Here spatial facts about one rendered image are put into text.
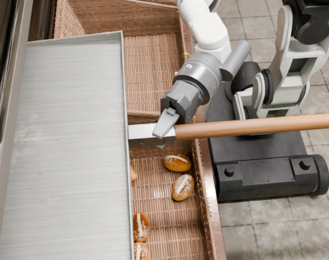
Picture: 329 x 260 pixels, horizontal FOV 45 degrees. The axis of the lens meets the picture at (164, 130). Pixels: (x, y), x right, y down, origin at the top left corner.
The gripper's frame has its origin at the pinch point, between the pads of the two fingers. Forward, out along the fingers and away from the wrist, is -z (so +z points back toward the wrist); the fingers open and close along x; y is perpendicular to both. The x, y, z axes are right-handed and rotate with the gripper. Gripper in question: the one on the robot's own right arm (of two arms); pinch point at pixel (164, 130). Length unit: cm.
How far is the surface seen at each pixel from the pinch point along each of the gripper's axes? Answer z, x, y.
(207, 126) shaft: 4.0, -1.5, -7.1
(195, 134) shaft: 1.6, -0.8, -5.9
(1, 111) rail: -20.5, -23.3, 12.5
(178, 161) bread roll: 21, 55, 7
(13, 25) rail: -7.9, -23.5, 21.4
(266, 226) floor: 41, 120, -32
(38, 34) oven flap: 23, 23, 58
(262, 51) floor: 145, 120, 12
